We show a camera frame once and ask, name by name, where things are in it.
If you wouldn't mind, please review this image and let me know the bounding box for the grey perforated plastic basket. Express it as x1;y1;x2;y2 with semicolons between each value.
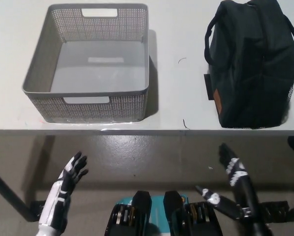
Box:
21;3;151;124

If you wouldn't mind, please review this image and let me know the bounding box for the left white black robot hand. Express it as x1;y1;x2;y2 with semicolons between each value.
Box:
39;151;89;231

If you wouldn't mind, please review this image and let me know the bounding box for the dark green lunch bag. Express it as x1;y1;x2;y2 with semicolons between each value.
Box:
204;0;294;130

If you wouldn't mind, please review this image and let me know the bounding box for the black tape patch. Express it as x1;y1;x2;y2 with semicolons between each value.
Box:
203;73;215;101

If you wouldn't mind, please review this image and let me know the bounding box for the black teal robot torso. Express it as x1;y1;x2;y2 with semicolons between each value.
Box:
103;190;224;236

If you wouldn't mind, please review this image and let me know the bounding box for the black metal table leg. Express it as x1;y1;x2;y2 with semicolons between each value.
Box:
0;164;32;222

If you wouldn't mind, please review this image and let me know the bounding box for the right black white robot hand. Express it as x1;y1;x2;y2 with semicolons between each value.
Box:
195;143;261;222

